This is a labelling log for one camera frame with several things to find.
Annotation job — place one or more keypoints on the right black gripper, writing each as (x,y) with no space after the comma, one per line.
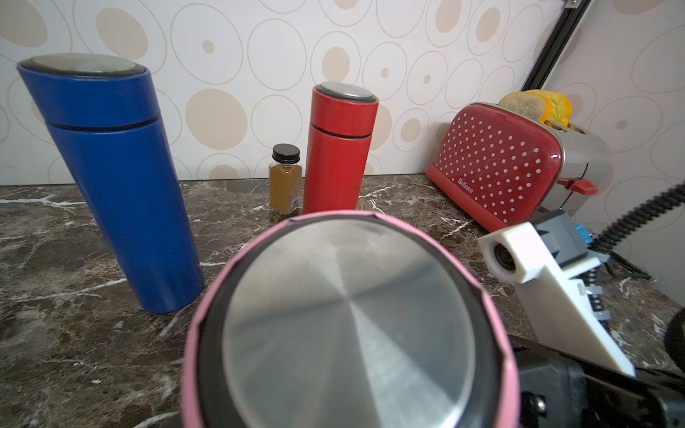
(559,390)

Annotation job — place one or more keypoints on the pink thermos bottle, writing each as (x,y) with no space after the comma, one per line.
(347,319)

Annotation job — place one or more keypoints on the red thermos bottle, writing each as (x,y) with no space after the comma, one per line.
(342,120)

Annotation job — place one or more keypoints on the blue thermos bottle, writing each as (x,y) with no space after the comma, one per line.
(103,115)

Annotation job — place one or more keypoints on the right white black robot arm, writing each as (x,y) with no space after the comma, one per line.
(629,223)

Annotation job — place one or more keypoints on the red polka dot toaster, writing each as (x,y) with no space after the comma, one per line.
(502,168)

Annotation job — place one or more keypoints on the right yellow toast slice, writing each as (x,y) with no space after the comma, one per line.
(561,109)

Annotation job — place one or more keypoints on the yellow toast slice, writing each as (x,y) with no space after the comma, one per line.
(561,109)
(532,106)

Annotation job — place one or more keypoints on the left yellow toast slice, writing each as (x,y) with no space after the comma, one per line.
(532,106)

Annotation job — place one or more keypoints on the small brown spice jar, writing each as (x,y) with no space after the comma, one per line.
(285,173)

